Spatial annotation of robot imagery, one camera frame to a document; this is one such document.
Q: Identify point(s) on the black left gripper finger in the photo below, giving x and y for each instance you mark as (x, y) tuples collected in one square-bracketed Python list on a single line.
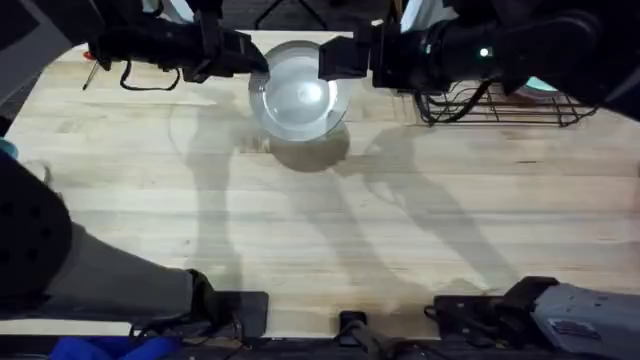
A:
[(249, 47), (232, 64)]

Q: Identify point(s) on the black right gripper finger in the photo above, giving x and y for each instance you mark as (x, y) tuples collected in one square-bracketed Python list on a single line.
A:
[(345, 70), (345, 50)]

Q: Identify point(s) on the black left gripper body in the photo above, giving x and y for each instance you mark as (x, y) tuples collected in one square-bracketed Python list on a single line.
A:
[(150, 42)]

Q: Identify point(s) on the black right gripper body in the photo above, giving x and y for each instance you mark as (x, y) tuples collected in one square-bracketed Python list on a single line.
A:
[(425, 55)]

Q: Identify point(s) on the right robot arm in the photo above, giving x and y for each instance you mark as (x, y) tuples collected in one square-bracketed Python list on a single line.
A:
[(575, 310)]

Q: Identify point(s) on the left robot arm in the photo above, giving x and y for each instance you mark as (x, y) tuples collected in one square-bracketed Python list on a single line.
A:
[(105, 285)]

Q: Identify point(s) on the teal plate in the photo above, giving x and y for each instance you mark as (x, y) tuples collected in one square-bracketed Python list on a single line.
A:
[(541, 85)]

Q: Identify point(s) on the black tripod stand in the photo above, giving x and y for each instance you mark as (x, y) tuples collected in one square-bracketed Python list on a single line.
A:
[(290, 15)]

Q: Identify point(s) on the blue cloth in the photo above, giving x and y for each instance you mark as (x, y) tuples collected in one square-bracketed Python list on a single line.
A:
[(115, 349)]

